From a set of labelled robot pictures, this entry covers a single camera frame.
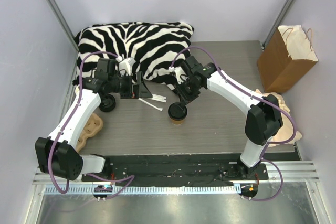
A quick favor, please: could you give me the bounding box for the zebra print pillow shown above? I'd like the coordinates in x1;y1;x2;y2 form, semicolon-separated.
74;22;194;91

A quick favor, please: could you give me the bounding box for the brown paper bag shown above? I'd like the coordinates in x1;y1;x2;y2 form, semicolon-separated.
257;25;319;93

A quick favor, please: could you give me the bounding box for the black cup lid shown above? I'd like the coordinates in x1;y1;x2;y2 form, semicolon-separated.
168;102;187;121

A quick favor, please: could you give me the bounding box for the beige folded cloth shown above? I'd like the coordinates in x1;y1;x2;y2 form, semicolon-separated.
271;92;302;144

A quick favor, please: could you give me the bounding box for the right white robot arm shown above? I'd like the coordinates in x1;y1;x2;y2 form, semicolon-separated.
168;56;283;179

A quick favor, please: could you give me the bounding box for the white slotted cable duct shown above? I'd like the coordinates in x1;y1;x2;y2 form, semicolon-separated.
45;185;242;195

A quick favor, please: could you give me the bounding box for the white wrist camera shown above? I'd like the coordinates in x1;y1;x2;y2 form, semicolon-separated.
169;67;188;84
116;56;135;76

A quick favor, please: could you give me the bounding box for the cardboard cup carrier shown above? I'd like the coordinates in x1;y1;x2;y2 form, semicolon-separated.
76;113;103;152

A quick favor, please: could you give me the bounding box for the stack of paper cups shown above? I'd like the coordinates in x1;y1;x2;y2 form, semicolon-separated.
75;86;79;96

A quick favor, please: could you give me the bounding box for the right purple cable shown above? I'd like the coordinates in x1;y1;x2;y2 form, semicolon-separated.
170;46;297;204

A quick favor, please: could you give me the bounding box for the purple cable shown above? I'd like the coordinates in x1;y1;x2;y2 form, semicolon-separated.
48;50;136;204
170;46;297;204

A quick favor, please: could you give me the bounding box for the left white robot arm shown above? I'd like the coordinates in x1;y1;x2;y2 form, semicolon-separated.
35;58;152;182

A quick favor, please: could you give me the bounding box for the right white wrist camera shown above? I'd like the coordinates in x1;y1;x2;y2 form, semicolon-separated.
169;67;188;84

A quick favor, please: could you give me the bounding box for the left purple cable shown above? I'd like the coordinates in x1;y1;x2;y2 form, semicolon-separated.
48;50;136;204

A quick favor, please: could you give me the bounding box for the white wrapped straw upper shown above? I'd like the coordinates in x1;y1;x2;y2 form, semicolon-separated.
150;94;166;103

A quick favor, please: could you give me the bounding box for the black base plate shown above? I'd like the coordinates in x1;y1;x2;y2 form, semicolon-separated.
78;153;270;187

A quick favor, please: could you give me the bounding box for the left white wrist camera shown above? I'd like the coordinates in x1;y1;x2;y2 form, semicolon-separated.
116;56;135;76

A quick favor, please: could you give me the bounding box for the brown paper coffee cup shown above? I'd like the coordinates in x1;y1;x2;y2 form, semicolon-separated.
170;116;185;125

